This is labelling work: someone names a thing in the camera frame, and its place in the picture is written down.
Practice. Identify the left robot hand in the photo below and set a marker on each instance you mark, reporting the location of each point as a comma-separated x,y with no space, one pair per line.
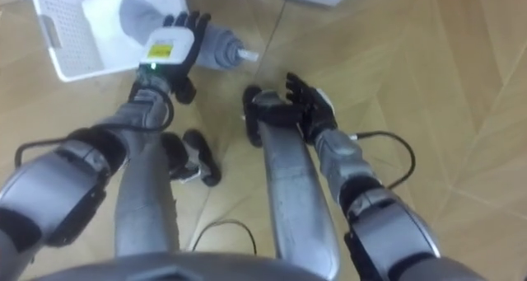
169,46

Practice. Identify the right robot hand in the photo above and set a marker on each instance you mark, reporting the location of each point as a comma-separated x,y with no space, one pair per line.
318,114

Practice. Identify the grey garment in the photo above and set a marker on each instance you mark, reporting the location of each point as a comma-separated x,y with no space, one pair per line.
138,17

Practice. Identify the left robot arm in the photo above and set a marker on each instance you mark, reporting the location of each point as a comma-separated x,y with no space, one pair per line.
53,190

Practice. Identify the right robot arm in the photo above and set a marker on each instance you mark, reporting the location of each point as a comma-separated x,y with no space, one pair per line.
387,227

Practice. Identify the white cloth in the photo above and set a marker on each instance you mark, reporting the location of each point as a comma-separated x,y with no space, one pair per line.
103,29

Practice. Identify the robot legs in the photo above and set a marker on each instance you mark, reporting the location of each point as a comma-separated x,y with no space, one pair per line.
296,207

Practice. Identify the white perforated laundry basket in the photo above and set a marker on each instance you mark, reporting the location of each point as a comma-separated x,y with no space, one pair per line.
68,38

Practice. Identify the robot body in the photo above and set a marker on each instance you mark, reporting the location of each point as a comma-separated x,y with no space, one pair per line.
177,268

